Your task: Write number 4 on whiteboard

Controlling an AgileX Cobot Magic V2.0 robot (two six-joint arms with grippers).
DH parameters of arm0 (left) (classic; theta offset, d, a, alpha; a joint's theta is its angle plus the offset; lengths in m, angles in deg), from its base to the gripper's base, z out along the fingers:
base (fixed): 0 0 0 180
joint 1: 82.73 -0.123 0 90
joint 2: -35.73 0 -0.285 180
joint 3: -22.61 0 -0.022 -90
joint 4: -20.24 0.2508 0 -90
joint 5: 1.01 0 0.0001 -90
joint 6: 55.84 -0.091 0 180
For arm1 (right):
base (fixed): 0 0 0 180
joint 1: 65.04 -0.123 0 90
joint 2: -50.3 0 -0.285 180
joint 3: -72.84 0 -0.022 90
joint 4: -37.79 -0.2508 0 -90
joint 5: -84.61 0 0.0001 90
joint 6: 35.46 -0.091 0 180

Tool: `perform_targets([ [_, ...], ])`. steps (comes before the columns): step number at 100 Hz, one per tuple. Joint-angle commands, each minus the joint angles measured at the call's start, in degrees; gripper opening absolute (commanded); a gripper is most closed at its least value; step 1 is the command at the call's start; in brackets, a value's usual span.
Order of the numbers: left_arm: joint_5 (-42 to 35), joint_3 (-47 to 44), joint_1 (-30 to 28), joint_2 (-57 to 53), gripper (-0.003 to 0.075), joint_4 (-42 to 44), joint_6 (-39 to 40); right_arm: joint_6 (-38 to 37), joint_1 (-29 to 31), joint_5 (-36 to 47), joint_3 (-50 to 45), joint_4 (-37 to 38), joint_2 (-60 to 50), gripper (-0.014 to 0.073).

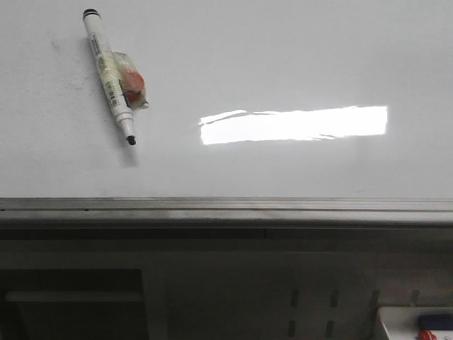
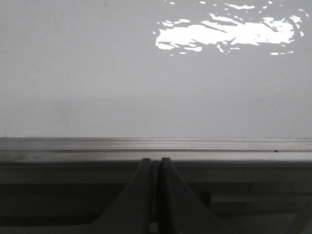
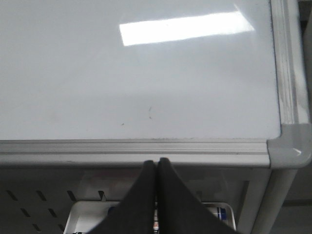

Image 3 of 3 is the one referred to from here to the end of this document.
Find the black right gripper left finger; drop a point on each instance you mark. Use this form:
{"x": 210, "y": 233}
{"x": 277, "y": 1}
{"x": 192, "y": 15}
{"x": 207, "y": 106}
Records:
{"x": 135, "y": 213}

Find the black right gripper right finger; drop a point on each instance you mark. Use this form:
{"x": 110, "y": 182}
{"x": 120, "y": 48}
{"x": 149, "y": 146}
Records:
{"x": 179, "y": 211}

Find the blue capped marker in tray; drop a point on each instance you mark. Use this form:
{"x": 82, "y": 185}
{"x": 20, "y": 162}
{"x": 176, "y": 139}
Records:
{"x": 219, "y": 212}

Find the grey perforated stand panel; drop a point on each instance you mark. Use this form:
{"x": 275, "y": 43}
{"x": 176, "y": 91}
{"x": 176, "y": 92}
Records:
{"x": 38, "y": 200}

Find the grey metal stand post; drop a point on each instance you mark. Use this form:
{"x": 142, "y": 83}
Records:
{"x": 277, "y": 189}

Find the white whiteboard with aluminium frame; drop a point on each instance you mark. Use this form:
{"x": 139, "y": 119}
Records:
{"x": 118, "y": 82}

